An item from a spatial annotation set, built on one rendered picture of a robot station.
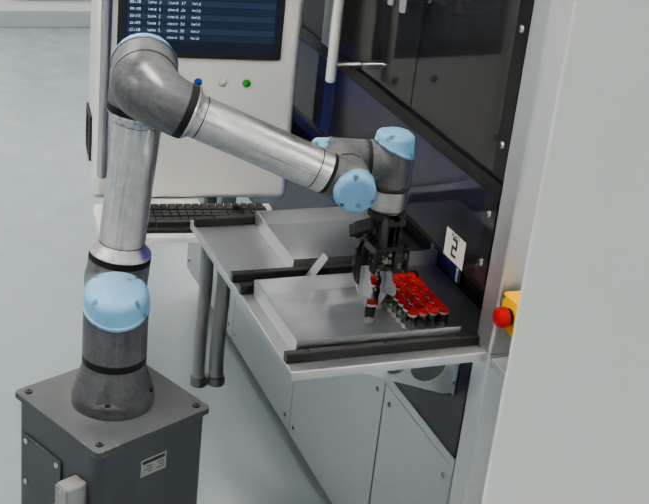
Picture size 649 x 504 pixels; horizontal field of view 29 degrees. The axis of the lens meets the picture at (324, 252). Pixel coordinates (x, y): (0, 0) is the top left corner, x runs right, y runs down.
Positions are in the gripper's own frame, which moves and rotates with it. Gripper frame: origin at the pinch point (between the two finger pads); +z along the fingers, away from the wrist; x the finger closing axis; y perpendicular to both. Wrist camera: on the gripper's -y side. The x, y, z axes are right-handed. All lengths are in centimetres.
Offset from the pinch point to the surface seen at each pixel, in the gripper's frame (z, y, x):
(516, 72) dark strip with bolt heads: -49, 9, 19
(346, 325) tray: 5.2, 1.1, -5.0
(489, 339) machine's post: 2.2, 16.5, 18.3
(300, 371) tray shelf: 5.5, 15.9, -19.9
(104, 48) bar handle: -27, -80, -37
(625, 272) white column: -86, 158, -64
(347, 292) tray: 5.2, -12.5, 0.6
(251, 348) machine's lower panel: 77, -115, 18
